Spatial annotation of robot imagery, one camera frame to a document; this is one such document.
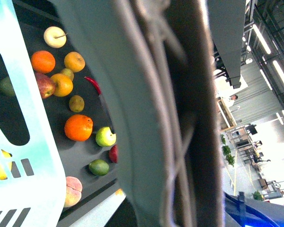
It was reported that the large orange right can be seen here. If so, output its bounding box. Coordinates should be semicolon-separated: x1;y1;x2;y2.
64;114;93;141

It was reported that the pink peach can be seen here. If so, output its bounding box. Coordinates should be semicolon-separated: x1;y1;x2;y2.
63;176;83;208

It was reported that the yellow apple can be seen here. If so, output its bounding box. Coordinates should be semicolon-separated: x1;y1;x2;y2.
64;52;86;73
50;73;73;97

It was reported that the yellow apple back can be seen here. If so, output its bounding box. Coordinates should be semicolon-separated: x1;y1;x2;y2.
64;52;86;73

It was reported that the red fruit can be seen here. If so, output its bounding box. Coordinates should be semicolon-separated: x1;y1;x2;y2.
108;145;118;163

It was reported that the light teal shopping basket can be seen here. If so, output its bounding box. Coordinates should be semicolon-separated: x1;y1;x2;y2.
0;0;66;227

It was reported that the green mango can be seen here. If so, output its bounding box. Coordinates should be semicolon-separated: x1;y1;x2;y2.
89;159;110;176

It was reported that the red chili pepper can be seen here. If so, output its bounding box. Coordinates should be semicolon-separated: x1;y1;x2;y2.
84;77;102;95

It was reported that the small orange middle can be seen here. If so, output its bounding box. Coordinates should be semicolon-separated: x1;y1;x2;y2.
30;50;56;74

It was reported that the red apple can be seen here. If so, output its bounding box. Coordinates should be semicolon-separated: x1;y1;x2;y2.
35;72;55;99

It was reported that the grey basket handle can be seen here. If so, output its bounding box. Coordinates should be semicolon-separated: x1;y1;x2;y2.
53;0;224;227

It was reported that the brown kiwi fruit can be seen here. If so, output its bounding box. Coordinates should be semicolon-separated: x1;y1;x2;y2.
69;95;85;113

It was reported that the yellow apple front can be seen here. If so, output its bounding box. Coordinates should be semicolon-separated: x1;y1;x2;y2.
50;73;73;97

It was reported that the green apple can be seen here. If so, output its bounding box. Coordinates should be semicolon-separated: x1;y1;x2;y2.
96;127;116;147

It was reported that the green lime lower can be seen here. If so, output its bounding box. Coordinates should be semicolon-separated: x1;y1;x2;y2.
0;77;16;97

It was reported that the small green yellow fruit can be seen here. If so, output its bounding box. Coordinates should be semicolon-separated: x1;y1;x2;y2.
60;68;74;81

